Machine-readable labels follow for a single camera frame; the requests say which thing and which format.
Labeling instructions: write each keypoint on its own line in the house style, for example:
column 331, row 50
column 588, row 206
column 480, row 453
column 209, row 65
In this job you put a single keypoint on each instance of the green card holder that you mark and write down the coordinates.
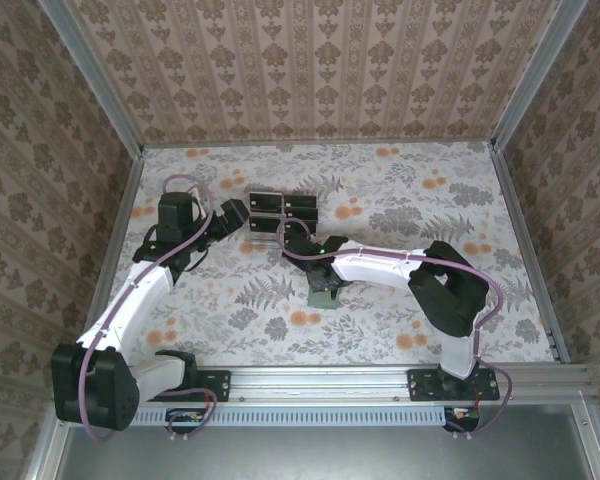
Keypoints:
column 325, row 303

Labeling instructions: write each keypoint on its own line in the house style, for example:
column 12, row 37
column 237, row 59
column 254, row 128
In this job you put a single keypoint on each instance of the black credit card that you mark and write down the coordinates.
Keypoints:
column 267, row 203
column 267, row 225
column 302, row 214
column 300, row 201
column 311, row 223

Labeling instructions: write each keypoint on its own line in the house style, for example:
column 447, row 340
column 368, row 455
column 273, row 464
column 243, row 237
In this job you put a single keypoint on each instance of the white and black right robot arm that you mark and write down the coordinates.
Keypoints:
column 375, row 267

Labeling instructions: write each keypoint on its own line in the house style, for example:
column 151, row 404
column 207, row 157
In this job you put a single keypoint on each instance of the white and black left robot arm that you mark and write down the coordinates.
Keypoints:
column 130, row 310

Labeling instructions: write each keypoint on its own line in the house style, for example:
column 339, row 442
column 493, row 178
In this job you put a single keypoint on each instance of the small black control board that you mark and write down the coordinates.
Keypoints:
column 462, row 415
column 185, row 417

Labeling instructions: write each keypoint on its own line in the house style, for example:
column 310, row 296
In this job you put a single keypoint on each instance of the grey metal sheet panel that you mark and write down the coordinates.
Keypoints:
column 330, row 455

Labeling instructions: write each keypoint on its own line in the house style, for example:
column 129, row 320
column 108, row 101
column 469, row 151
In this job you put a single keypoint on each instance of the aluminium table side rail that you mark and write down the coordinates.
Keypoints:
column 115, row 250
column 529, row 250

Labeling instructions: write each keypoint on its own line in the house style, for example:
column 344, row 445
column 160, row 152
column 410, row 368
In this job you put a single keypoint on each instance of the aluminium front mounting rail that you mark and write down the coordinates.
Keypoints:
column 320, row 382

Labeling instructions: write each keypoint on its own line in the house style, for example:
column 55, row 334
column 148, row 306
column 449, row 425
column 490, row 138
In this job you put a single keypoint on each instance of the aluminium table back rail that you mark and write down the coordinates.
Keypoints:
column 320, row 144

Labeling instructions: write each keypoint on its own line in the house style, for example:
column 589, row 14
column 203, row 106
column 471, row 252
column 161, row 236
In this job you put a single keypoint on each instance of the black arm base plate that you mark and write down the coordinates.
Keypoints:
column 219, row 386
column 422, row 387

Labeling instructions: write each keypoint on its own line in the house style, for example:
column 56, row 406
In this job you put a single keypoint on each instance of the aluminium upright frame post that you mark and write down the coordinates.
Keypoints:
column 96, row 80
column 535, row 75

